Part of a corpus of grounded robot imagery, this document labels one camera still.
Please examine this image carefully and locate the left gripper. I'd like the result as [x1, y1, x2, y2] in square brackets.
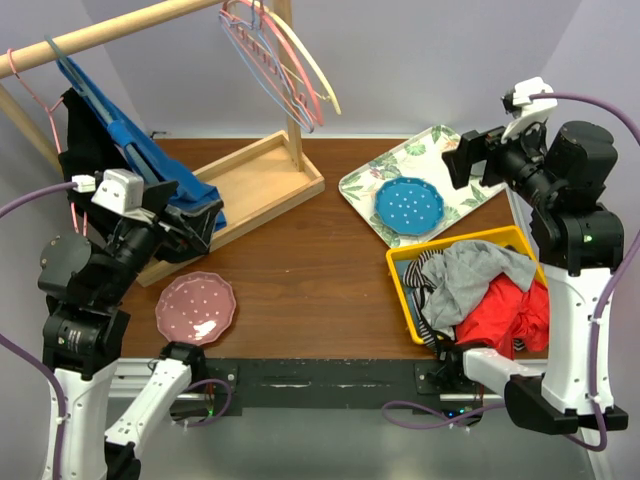
[97, 178, 223, 302]

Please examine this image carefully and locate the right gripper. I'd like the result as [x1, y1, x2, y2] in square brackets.
[443, 111, 562, 208]

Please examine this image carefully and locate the grey tank top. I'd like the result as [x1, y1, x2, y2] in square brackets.
[419, 239, 537, 331]

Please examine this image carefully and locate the light blue wire hanger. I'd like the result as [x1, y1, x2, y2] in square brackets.
[218, 1, 322, 133]

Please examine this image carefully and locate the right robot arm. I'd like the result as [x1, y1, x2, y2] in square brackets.
[443, 121, 629, 435]

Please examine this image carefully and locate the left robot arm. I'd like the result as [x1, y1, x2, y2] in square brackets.
[38, 170, 223, 479]

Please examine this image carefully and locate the blue garment on hanger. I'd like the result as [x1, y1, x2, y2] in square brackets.
[56, 57, 221, 211]

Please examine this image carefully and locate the black garment on hanger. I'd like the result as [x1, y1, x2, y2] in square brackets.
[57, 87, 151, 211]

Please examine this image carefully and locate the pink plastic hanger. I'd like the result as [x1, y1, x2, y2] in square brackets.
[218, 1, 339, 133]

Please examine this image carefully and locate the grey blue hanger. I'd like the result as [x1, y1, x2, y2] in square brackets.
[45, 36, 159, 185]

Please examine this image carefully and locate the cream plastic hanger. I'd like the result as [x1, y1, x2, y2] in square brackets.
[265, 1, 342, 115]

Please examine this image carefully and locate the floral leaf tray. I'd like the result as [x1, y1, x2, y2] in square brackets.
[338, 125, 505, 248]

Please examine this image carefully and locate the blue dotted plate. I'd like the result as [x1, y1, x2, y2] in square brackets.
[374, 177, 444, 236]

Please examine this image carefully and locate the wooden clothes rack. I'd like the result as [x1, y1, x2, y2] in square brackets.
[1, 1, 325, 287]

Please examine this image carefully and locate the pink dotted plate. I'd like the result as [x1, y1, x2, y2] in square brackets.
[155, 272, 237, 346]

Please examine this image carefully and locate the yellow plastic bin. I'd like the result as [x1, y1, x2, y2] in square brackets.
[386, 225, 547, 351]

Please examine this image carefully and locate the black white striped garment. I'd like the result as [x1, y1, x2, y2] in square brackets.
[402, 250, 455, 358]

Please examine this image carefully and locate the red garment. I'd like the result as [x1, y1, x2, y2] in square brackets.
[455, 274, 550, 359]

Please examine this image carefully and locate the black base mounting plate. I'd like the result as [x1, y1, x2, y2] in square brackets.
[206, 358, 491, 415]

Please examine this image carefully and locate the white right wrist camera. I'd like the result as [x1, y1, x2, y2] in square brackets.
[501, 77, 558, 144]

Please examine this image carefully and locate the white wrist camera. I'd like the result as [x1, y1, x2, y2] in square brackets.
[71, 169, 144, 218]
[501, 77, 558, 144]

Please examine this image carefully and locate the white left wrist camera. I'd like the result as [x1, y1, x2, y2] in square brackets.
[71, 169, 144, 218]

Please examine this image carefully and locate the pink wire hanger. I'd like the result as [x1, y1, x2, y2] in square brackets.
[6, 48, 88, 236]

